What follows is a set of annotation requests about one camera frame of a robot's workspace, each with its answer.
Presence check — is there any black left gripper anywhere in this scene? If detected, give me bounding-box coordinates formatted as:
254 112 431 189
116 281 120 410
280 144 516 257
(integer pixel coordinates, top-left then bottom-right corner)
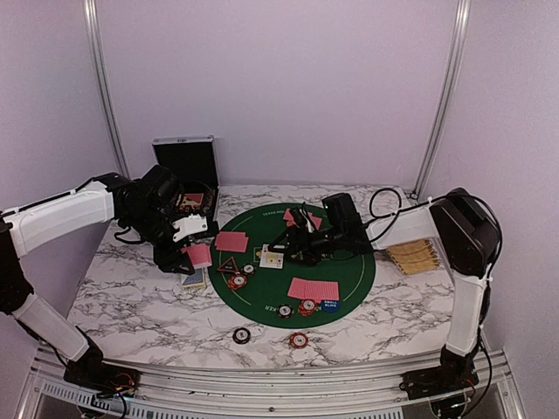
123 205 195 275

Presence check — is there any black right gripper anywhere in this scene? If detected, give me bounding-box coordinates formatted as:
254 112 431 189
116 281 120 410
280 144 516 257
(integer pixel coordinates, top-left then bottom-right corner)
267 225 344 267

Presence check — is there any face up community card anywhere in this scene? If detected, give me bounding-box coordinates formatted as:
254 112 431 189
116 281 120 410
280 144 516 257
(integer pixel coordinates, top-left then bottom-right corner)
259 244 284 270

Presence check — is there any red playing card deck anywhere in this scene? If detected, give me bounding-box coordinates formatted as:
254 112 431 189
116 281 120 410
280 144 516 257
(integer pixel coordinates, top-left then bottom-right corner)
183 244 212 269

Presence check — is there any red card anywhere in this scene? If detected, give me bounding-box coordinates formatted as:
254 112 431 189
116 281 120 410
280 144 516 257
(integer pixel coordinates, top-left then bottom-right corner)
220 235 249 253
314 281 340 301
287 278 322 301
215 231 248 253
283 209 293 222
309 213 322 230

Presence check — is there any black red triangular dealer button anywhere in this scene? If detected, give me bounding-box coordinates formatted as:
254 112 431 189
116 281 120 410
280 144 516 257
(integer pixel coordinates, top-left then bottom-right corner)
217 257 240 274

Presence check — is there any blue small blind button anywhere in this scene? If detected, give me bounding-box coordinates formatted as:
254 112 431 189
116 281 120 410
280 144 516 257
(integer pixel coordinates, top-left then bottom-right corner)
321 300 341 313

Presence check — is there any red beige 5 chip stack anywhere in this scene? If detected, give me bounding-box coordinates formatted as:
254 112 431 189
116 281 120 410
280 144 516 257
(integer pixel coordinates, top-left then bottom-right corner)
289 333 308 349

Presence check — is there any black orange 100 chip stack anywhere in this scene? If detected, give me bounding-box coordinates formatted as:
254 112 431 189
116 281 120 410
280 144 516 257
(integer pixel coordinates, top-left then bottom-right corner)
232 327 251 345

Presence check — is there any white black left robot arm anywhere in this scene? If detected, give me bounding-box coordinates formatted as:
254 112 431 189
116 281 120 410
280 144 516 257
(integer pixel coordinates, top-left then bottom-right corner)
1 165 207 388

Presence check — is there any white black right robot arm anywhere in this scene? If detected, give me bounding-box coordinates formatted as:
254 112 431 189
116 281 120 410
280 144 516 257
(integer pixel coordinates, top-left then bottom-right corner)
268 188 503 391

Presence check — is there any blue gold card box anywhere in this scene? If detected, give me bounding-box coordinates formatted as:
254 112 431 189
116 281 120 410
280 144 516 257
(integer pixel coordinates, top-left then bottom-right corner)
181 268 207 290

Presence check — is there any round green poker mat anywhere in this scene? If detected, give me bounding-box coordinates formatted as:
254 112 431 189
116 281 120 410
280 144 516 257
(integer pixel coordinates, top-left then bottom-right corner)
209 203 376 329

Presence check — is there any aluminium poker chip case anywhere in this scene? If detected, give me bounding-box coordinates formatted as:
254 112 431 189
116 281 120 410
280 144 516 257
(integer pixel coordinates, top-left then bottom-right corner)
152 135 219 221

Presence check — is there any woven bamboo tray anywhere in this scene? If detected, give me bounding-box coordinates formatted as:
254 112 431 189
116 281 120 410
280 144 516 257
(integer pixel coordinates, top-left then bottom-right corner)
387 239 440 276

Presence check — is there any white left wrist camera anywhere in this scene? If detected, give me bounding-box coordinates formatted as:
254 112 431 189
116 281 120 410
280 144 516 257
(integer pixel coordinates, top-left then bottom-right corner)
172 215 208 243

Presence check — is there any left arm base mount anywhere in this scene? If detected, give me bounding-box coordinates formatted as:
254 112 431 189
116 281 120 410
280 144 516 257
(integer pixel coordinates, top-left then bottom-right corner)
64 362 141 398

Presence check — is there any front aluminium rail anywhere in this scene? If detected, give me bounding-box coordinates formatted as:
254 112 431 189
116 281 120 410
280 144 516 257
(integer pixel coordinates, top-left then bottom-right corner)
12 348 525 419

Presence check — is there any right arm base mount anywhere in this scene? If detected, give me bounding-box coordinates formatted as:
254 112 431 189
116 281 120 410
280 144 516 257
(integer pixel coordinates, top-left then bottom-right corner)
399 367 480 400

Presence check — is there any left aluminium frame post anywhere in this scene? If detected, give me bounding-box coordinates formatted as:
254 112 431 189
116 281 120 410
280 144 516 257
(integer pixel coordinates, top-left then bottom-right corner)
83 0 130 177

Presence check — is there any aluminium frame post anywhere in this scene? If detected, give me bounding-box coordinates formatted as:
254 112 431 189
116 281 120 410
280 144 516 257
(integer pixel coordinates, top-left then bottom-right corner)
411 0 472 198
83 0 130 177

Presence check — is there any right aluminium frame post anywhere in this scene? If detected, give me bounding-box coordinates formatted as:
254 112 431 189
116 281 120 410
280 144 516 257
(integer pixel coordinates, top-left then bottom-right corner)
411 0 472 198

